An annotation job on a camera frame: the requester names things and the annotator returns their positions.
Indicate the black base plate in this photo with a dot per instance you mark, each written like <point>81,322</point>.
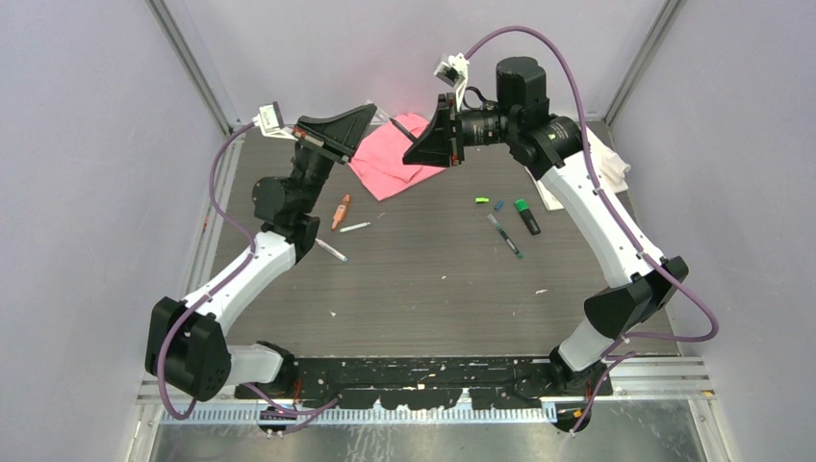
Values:
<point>424,383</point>

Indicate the white cloth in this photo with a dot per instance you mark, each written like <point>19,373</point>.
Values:
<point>608,164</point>

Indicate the pink cloth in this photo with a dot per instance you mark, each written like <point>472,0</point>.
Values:
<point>378,163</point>

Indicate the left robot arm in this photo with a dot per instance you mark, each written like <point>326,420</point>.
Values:
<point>186,348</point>

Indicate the orange highlighter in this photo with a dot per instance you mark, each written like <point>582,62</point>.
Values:
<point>340,212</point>

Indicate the white marker pen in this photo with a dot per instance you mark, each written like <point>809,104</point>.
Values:
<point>355,227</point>

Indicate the green gel pen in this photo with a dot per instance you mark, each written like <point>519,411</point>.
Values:
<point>492,219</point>

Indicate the white blue marker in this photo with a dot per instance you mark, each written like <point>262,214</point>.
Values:
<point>331,250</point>

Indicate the black green highlighter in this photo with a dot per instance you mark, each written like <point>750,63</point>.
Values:
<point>527,217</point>

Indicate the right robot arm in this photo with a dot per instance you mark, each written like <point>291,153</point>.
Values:
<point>550,146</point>

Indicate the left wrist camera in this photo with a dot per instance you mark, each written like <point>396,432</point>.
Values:
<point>269,121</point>

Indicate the black pen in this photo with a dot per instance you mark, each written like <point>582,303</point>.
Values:
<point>403,130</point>

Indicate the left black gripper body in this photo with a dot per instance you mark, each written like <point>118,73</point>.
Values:
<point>321,146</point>

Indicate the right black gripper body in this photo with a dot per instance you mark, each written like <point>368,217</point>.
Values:
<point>457,136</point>

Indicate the clear pen cap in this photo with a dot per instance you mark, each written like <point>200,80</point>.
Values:
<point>380,116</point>

